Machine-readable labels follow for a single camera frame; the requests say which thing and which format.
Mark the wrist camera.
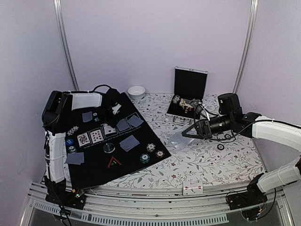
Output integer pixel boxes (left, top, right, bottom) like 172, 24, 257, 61
112, 104, 121, 115
190, 99, 210, 121

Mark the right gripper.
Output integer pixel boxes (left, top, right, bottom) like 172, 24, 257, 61
182, 114, 234, 140

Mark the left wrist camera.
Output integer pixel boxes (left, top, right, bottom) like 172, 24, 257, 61
112, 104, 121, 115

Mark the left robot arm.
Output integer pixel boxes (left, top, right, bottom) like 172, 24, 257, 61
42, 84, 121, 204

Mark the dealt card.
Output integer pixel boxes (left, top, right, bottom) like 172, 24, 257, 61
65, 153, 81, 165
82, 112, 93, 123
120, 137, 137, 152

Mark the white ceramic bowl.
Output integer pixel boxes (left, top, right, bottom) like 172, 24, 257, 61
127, 86, 146, 100

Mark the face up ace card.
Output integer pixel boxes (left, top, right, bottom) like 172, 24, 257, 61
103, 124, 118, 138

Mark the chip stack in case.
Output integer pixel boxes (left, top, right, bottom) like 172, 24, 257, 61
172, 95, 181, 104

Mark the left aluminium frame post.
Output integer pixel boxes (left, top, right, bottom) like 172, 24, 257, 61
53, 0, 79, 91

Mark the face up king card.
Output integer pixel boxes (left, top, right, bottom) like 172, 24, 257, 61
77, 133, 91, 147

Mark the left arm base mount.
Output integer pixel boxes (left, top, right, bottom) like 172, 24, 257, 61
45, 187, 87, 210

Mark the white chip stack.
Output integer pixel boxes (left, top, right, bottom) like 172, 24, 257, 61
66, 126, 79, 136
146, 143, 156, 152

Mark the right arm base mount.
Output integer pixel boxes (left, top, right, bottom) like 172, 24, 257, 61
226, 191, 268, 221

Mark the blue round button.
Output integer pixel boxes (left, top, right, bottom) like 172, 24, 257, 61
65, 139, 74, 145

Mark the card box in case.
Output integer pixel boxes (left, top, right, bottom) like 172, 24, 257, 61
179, 98, 193, 109

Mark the blue playing card deck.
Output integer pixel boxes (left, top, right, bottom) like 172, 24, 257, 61
169, 126, 194, 150

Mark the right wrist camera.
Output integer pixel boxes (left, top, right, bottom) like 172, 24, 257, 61
190, 99, 210, 121

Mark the face up ten card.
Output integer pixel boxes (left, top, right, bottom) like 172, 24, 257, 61
89, 129, 103, 144

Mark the green chip stack top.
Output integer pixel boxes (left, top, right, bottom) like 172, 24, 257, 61
93, 113, 100, 122

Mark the aluminium poker case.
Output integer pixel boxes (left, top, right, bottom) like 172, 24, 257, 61
166, 66, 208, 126

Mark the black triangular token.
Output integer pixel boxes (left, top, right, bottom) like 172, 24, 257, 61
107, 156, 122, 169

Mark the face down card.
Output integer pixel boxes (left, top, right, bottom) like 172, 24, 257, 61
128, 115, 143, 128
116, 119, 130, 132

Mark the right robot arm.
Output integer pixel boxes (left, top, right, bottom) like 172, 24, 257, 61
182, 93, 301, 205

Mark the dropped face up card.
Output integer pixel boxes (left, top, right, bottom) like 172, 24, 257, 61
182, 180, 203, 195

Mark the clear dealer puck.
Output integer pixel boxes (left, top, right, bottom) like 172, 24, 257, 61
103, 143, 115, 153

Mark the aluminium front rail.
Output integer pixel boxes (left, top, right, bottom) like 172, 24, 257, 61
20, 182, 294, 226

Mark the black poker mat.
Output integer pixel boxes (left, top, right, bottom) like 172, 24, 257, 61
65, 93, 171, 189

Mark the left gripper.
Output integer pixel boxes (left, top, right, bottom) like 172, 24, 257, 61
98, 106, 121, 128

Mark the right aluminium frame post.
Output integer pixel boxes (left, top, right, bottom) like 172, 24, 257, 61
233, 0, 259, 94

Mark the aluminium frame post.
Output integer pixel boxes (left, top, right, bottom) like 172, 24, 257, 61
233, 0, 259, 94
53, 0, 79, 91

